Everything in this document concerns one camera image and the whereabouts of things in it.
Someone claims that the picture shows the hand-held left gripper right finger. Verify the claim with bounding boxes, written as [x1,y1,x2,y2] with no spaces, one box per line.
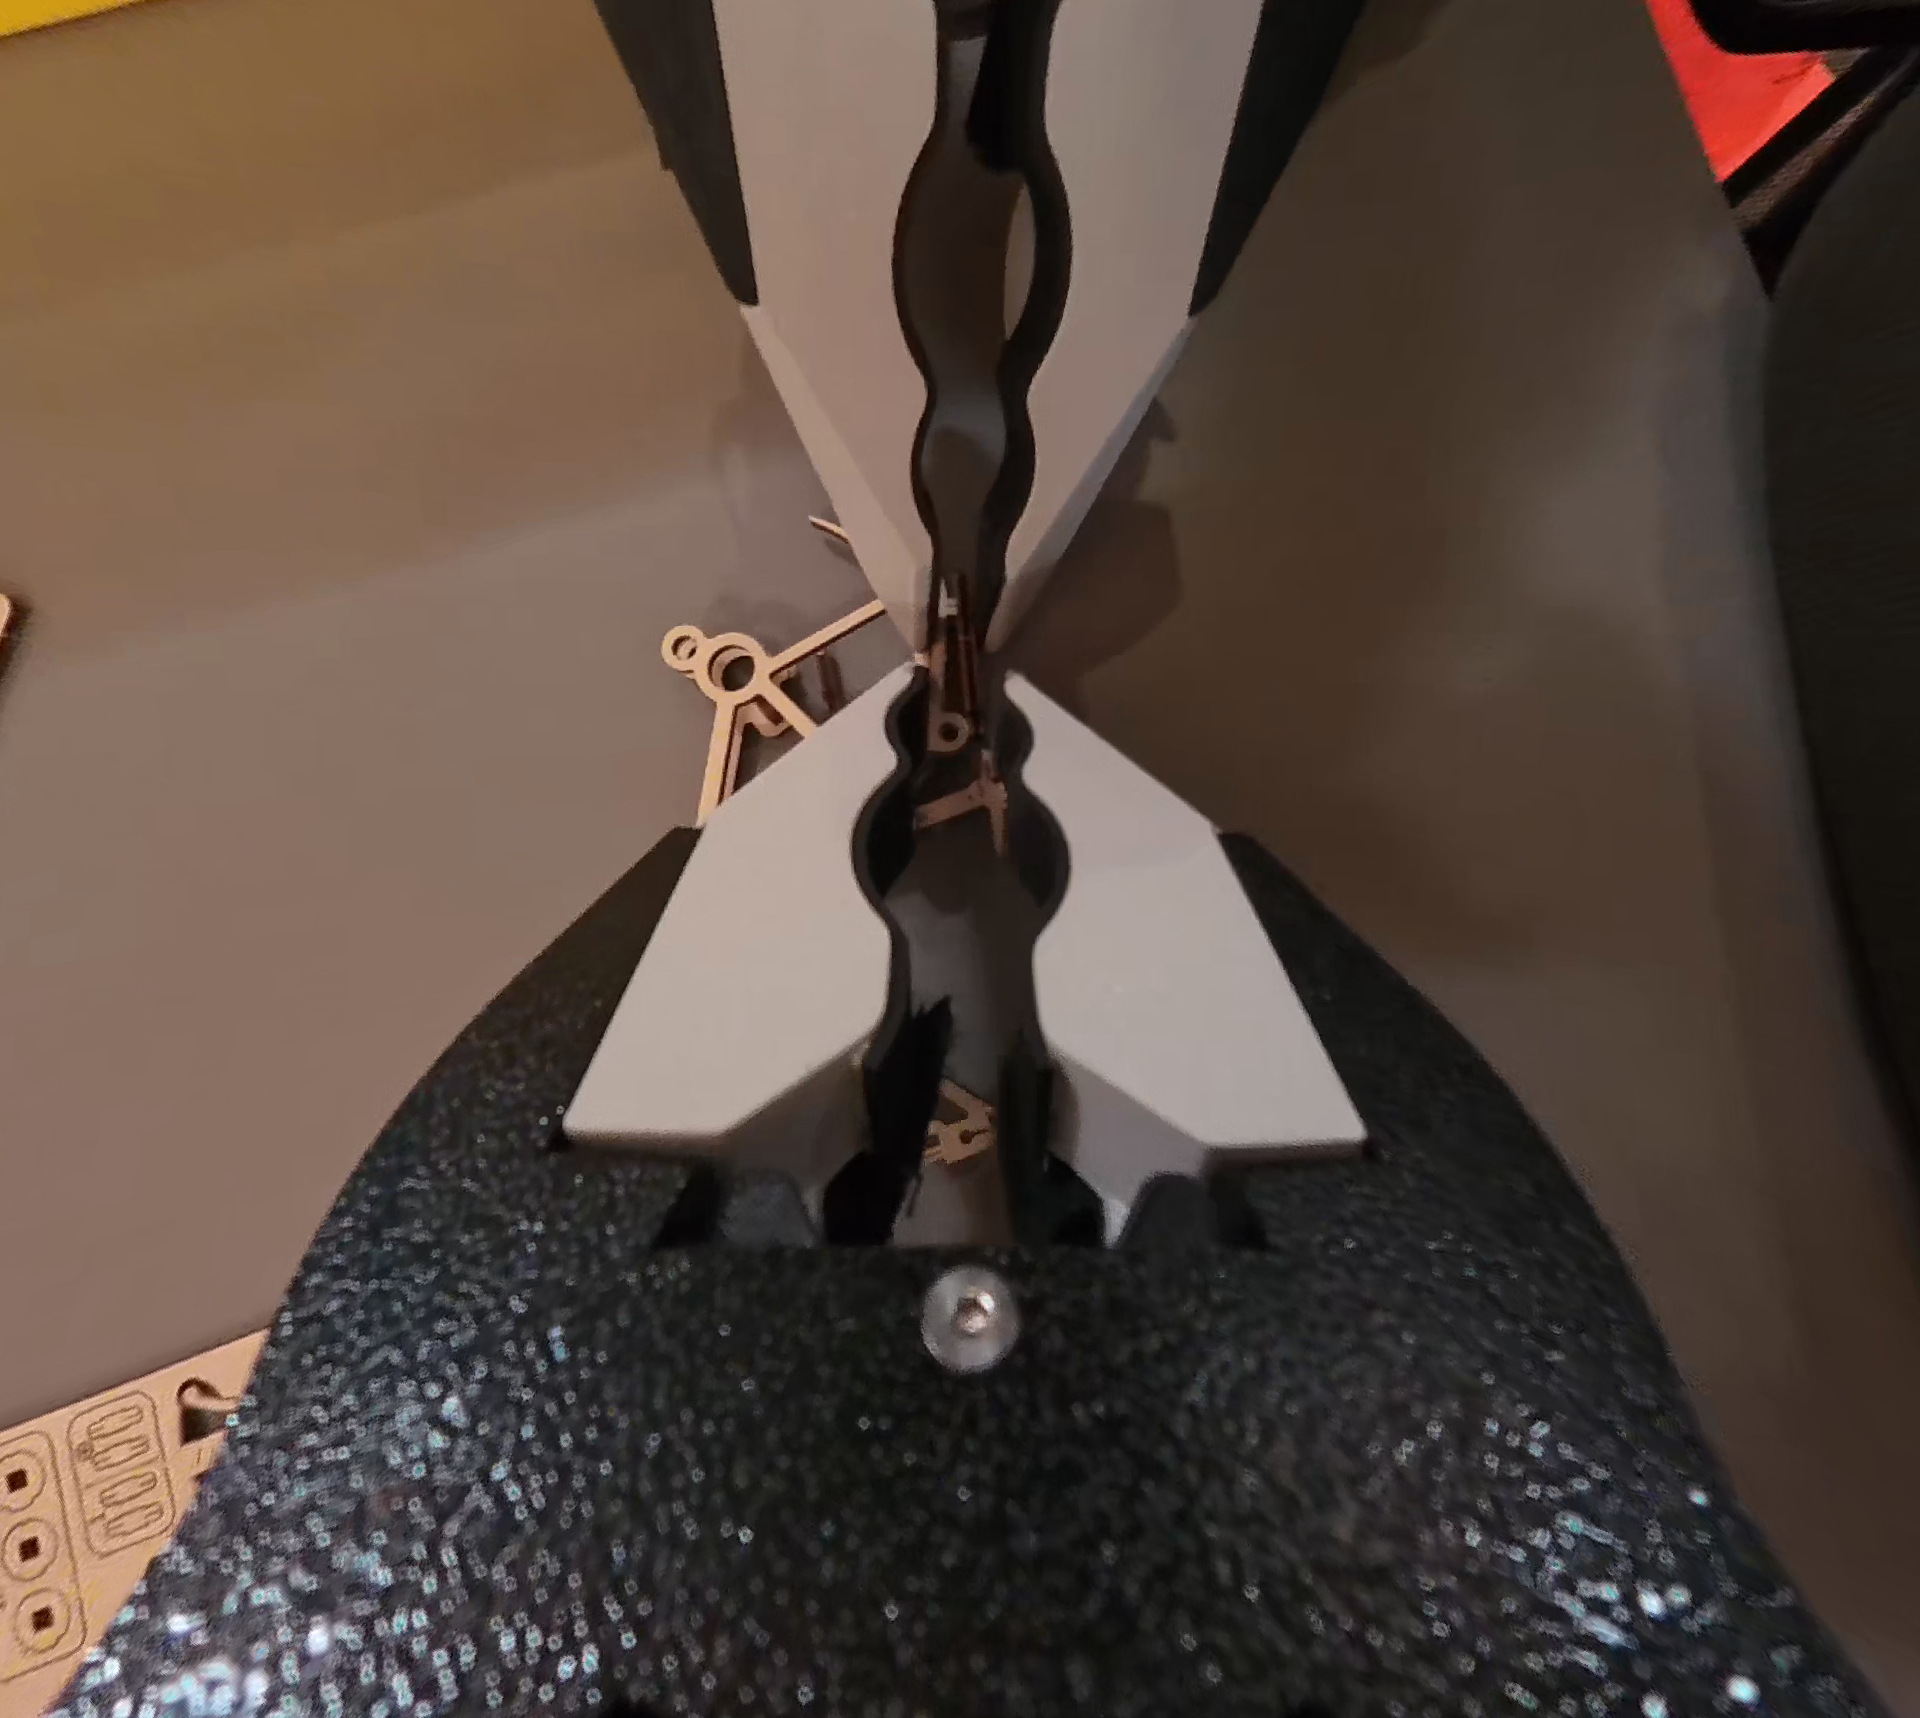
[996,673,1375,1245]

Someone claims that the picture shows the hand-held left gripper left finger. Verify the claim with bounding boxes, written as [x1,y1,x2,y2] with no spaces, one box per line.
[561,665,925,1218]

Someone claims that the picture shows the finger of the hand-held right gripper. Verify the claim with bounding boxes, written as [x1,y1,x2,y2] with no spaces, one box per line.
[691,0,993,662]
[974,0,1290,653]

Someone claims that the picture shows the small notched wooden part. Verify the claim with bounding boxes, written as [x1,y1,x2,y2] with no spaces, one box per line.
[922,1080,1001,1169]

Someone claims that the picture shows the small wooden ring strut part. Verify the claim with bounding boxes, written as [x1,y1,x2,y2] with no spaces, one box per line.
[907,698,1011,851]

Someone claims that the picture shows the wooden model frame part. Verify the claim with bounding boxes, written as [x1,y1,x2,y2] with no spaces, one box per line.
[660,512,891,828]

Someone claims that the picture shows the slotted wooden strip part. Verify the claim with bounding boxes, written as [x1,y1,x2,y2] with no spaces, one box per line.
[926,571,985,716]

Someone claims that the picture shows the wide wooden parts sheet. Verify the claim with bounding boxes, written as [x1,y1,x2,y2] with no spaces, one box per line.
[0,1328,276,1689]

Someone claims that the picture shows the red panel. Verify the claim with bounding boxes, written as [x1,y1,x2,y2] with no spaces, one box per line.
[1627,0,1878,189]

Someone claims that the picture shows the black office chair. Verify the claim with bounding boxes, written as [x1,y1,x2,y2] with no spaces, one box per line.
[1673,0,1920,1718]

